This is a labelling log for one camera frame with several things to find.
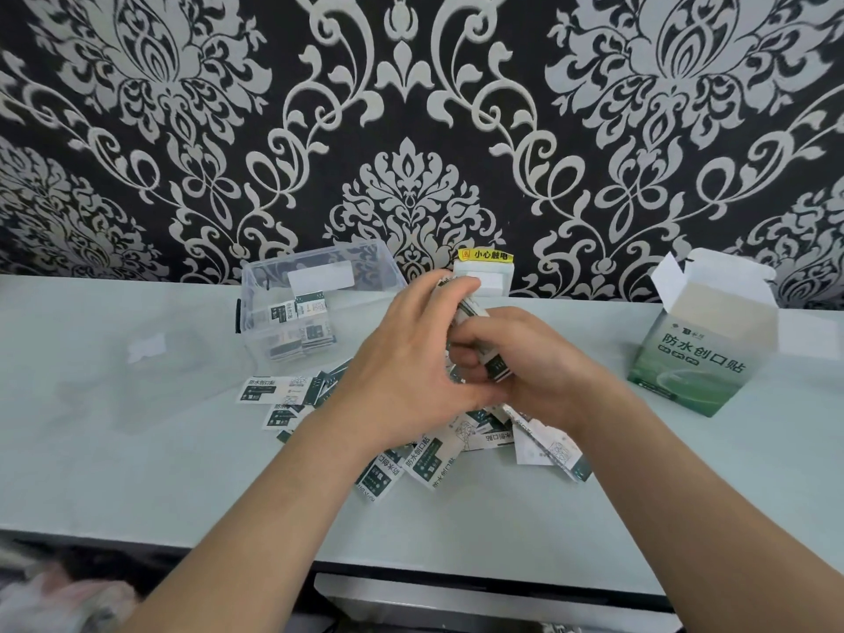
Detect person's left hand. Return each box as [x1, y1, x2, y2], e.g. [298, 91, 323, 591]
[326, 269, 510, 450]

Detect person's right hand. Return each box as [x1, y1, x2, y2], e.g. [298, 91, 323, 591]
[447, 307, 636, 444]

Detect small white green packet bundle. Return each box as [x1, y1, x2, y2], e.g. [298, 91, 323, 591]
[432, 273, 514, 383]

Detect pile of white green packets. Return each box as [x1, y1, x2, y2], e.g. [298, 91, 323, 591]
[236, 359, 594, 502]

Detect green white cardboard carton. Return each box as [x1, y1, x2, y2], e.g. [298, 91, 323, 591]
[627, 248, 842, 418]

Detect clear plastic box lid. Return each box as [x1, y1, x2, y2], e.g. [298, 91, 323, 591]
[59, 322, 255, 433]

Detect person's left forearm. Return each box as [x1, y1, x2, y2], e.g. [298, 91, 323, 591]
[121, 414, 390, 633]

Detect person's right forearm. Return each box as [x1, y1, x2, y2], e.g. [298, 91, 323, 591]
[573, 388, 844, 633]

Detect white paper leaflet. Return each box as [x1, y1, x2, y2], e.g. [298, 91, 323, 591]
[511, 414, 575, 468]

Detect crumpled plastic bag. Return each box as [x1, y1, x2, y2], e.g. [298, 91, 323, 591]
[0, 553, 140, 633]

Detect white wall socket yellow label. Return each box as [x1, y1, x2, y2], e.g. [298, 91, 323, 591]
[455, 248, 515, 299]

